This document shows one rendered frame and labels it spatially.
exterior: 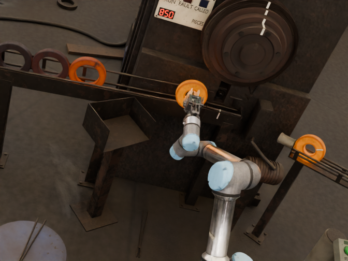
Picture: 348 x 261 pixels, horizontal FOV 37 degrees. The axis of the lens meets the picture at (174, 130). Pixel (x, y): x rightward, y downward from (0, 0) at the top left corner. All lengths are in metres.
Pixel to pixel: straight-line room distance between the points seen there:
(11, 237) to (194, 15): 1.34
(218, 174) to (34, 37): 2.60
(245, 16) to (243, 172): 0.77
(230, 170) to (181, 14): 0.91
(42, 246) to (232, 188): 0.79
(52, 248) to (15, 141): 1.21
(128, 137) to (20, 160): 0.85
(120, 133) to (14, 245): 0.74
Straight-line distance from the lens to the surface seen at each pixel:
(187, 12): 2.60
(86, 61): 2.62
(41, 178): 3.04
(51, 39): 4.33
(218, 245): 2.14
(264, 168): 2.84
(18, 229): 2.21
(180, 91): 2.52
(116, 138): 2.48
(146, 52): 2.67
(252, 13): 2.47
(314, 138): 2.77
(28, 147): 3.22
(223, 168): 2.03
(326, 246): 2.68
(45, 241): 2.19
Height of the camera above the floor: 2.12
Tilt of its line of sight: 35 degrees down
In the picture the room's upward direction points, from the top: 22 degrees clockwise
